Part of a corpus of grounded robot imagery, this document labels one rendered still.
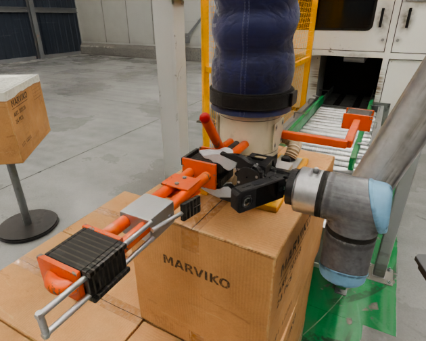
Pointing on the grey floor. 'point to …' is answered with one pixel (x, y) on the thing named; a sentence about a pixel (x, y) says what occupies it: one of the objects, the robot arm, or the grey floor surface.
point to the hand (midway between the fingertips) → (202, 171)
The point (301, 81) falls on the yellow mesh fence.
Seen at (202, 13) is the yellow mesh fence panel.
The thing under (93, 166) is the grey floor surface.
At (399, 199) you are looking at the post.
